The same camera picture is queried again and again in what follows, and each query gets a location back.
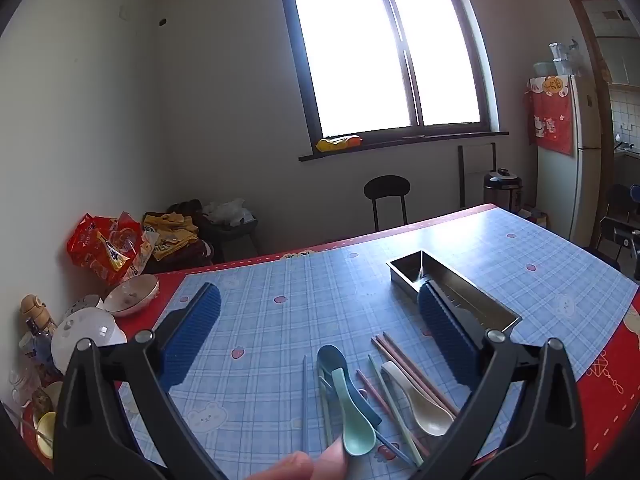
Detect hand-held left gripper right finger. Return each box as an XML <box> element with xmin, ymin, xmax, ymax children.
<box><xmin>415</xmin><ymin>280</ymin><xmax>588</xmax><ymax>480</ymax></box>

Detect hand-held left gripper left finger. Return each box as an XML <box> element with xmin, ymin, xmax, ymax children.
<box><xmin>52</xmin><ymin>282</ymin><xmax>226</xmax><ymax>480</ymax></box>

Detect steel utensil tray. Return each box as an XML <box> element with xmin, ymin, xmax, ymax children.
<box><xmin>385</xmin><ymin>249</ymin><xmax>523</xmax><ymax>333</ymax></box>

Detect beige spoon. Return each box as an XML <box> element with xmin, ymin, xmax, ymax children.
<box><xmin>381</xmin><ymin>361</ymin><xmax>456</xmax><ymax>437</ymax></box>

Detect dark blue spoon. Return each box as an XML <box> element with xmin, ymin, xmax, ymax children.
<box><xmin>316</xmin><ymin>344</ymin><xmax>383</xmax><ymax>426</ymax></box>

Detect blue chopstick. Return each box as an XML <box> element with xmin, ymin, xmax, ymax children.
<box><xmin>301</xmin><ymin>355</ymin><xmax>309</xmax><ymax>453</ymax></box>
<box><xmin>372</xmin><ymin>427</ymin><xmax>413</xmax><ymax>467</ymax></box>

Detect light green spoon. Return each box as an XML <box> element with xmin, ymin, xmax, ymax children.
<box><xmin>327</xmin><ymin>367</ymin><xmax>377</xmax><ymax>457</ymax></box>

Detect person's right hand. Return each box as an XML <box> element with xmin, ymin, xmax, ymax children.
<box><xmin>245</xmin><ymin>444</ymin><xmax>348</xmax><ymax>480</ymax></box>

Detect pink rimmed bowl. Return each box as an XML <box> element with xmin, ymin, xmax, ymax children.
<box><xmin>102</xmin><ymin>274</ymin><xmax>160</xmax><ymax>317</ymax></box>

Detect dark red clothes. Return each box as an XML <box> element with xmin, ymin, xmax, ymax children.
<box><xmin>165</xmin><ymin>199</ymin><xmax>216</xmax><ymax>268</ymax></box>

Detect yellow clothes pile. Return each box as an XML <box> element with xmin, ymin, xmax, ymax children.
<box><xmin>141</xmin><ymin>211</ymin><xmax>201</xmax><ymax>262</ymax></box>

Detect white bowl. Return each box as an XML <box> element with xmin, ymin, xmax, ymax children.
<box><xmin>50</xmin><ymin>306</ymin><xmax>128</xmax><ymax>376</ymax></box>

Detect patterned bowl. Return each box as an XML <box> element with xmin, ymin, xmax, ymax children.
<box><xmin>64</xmin><ymin>294</ymin><xmax>105</xmax><ymax>318</ymax></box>

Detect blue plaid printed tablecloth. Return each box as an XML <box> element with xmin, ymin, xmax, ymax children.
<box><xmin>117</xmin><ymin>203</ymin><xmax>640</xmax><ymax>480</ymax></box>

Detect white plastic bag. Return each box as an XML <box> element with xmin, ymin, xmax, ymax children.
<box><xmin>202</xmin><ymin>198</ymin><xmax>253</xmax><ymax>226</ymax></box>

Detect red snack bag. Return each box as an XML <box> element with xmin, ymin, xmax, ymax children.
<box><xmin>66</xmin><ymin>212</ymin><xmax>153</xmax><ymax>286</ymax></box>

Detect cardboard box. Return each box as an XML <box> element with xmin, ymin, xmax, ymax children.
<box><xmin>520</xmin><ymin>204</ymin><xmax>549</xmax><ymax>231</ymax></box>

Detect electric pressure cooker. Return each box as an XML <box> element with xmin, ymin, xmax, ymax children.
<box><xmin>482</xmin><ymin>168</ymin><xmax>524</xmax><ymax>213</ymax></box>

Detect black round-back chair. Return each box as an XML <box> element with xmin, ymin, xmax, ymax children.
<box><xmin>363</xmin><ymin>175</ymin><xmax>412</xmax><ymax>233</ymax></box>

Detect yellow capped bottle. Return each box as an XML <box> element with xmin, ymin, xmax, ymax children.
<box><xmin>20</xmin><ymin>294</ymin><xmax>58</xmax><ymax>341</ymax></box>

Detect gold bowl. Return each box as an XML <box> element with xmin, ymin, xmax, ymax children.
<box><xmin>32</xmin><ymin>410</ymin><xmax>58</xmax><ymax>461</ymax></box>

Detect white refrigerator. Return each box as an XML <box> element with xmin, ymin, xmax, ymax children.
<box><xmin>535</xmin><ymin>74</ymin><xmax>603</xmax><ymax>248</ymax></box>

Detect dark window sill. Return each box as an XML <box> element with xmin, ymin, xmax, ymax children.
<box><xmin>298</xmin><ymin>131</ymin><xmax>509</xmax><ymax>162</ymax></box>

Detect yellow orange packet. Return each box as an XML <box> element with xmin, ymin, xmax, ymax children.
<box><xmin>316</xmin><ymin>135</ymin><xmax>362</xmax><ymax>153</ymax></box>

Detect red printed cloth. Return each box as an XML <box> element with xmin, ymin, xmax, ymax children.
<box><xmin>525</xmin><ymin>75</ymin><xmax>575</xmax><ymax>157</ymax></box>

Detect dark framed window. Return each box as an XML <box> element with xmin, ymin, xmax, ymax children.
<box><xmin>276</xmin><ymin>0</ymin><xmax>501</xmax><ymax>140</ymax></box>

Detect clear plastic containers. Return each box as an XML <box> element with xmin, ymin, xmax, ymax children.
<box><xmin>549</xmin><ymin>40</ymin><xmax>581</xmax><ymax>77</ymax></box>

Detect black metal frame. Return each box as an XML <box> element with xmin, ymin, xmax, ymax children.
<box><xmin>457</xmin><ymin>142</ymin><xmax>497</xmax><ymax>211</ymax></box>

